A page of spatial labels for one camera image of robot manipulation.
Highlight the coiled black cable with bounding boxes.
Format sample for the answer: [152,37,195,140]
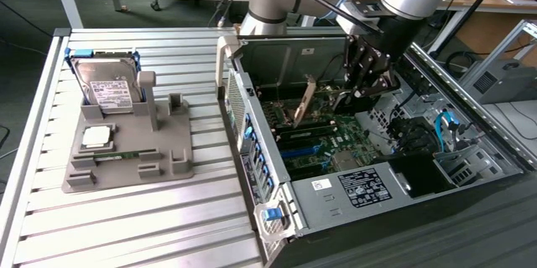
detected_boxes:
[442,50,477,75]

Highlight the grey metal disk bay bracket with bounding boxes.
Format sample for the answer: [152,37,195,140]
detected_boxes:
[432,145,506,187]

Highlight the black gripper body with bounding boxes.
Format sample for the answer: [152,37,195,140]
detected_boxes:
[354,16,425,61]

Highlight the blue expansion slot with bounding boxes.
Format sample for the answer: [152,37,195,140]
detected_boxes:
[280,145,322,159]

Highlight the black camera cable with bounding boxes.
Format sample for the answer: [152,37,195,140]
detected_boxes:
[300,0,385,36]

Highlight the green RAM stick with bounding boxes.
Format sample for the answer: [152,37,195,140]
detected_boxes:
[92,151,141,160]

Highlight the black wire bundle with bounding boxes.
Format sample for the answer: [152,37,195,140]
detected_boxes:
[385,106,441,157]

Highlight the perforated metal disk bay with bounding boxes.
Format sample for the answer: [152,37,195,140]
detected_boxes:
[354,57,433,130]

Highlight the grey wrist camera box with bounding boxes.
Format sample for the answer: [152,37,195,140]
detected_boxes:
[334,0,397,35]

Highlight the grey computer tower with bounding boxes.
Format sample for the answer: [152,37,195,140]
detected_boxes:
[458,59,537,105]

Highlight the green motherboard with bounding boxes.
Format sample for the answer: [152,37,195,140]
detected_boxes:
[257,87,378,181]

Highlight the silver hard disk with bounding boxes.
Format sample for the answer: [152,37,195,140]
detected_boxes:
[69,57,140,114]

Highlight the graphics card with metal bracket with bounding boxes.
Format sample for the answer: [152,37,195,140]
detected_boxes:
[292,74,357,129]

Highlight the silver CPU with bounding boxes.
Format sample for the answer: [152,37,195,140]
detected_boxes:
[81,126,115,151]

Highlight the aluminium profile frame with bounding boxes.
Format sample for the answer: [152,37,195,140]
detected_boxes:
[481,18,537,61]

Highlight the black installed RAM stick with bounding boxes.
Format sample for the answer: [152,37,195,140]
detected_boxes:
[274,123,338,143]

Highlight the grey power supply unit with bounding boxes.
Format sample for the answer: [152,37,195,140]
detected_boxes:
[289,154,458,237]

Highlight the blue disk caddy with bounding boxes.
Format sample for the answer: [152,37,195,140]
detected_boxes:
[64,47,148,107]

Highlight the silver chipset heatsink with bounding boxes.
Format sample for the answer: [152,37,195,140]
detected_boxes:
[333,150,364,170]

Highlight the grey parts rack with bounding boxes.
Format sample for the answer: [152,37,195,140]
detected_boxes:
[61,71,196,194]

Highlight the blue wire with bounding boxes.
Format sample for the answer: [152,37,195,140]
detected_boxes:
[434,109,458,155]

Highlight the CPU socket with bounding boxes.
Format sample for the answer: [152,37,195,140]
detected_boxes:
[276,99,314,124]

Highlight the blue case latch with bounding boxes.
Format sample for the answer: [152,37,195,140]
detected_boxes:
[260,207,281,223]

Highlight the open grey PC case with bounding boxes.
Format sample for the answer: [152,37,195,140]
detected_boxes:
[215,27,532,268]

